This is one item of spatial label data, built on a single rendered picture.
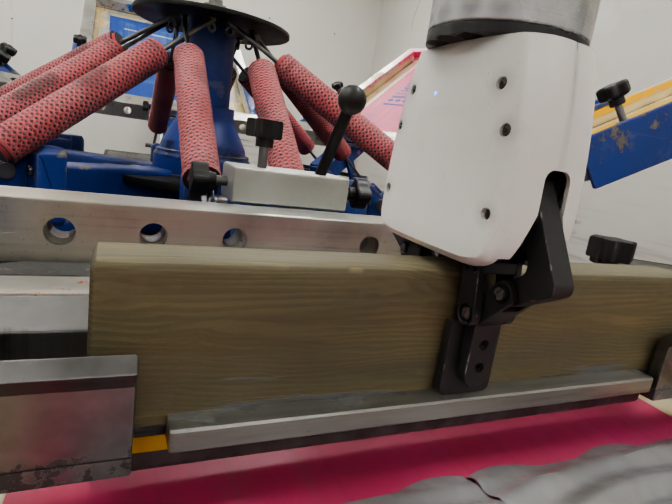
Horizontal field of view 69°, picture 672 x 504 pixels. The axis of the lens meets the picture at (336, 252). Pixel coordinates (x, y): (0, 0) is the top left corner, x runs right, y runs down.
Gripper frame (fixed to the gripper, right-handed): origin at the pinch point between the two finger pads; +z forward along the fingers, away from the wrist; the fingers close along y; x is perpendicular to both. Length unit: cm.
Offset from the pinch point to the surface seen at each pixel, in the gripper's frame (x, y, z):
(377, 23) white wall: 199, -413, -123
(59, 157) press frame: -24, -62, -2
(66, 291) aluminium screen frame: -19.4, -15.3, 2.5
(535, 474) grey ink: 3.7, 4.8, 5.7
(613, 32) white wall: 200, -161, -81
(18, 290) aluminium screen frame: -22.2, -15.4, 2.5
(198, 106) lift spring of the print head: -6, -54, -12
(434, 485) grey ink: -2.1, 3.9, 5.9
